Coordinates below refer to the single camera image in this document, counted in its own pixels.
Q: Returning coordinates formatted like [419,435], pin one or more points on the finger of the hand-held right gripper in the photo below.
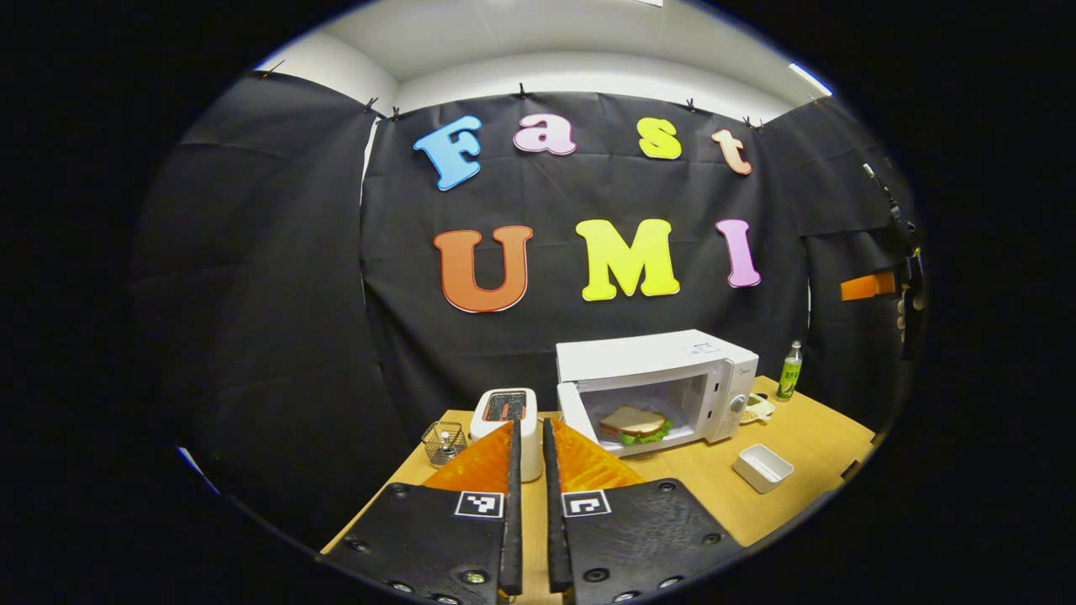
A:
[866,286]

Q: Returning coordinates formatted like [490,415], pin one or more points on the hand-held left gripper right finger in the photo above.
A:
[555,538]

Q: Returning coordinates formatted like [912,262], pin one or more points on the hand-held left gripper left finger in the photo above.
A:
[514,538]

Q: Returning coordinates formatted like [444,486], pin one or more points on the sandwich with lettuce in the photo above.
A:
[632,423]

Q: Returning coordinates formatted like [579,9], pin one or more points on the white microwave oven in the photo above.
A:
[647,357]

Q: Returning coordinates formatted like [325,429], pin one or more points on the white toaster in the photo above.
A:
[528,445]

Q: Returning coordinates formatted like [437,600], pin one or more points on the green label drink bottle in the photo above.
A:
[789,374]

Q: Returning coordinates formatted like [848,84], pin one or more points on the divided white plate with beans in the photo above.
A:
[756,409]

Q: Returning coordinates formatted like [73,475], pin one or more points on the white rectangular dish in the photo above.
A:
[762,468]

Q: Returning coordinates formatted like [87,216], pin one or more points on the small ceiling light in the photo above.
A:
[810,79]

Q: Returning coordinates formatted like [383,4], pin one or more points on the black backdrop cloth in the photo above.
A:
[269,294]

